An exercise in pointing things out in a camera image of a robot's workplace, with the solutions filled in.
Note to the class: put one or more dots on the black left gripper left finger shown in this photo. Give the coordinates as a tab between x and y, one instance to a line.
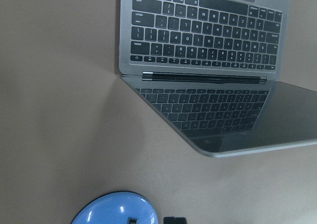
169	220

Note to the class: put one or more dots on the grey laptop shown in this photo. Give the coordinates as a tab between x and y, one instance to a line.
211	68

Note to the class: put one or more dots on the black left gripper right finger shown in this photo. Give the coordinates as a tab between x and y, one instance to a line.
179	220

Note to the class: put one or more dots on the blue desk lamp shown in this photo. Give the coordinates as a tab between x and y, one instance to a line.
118	208

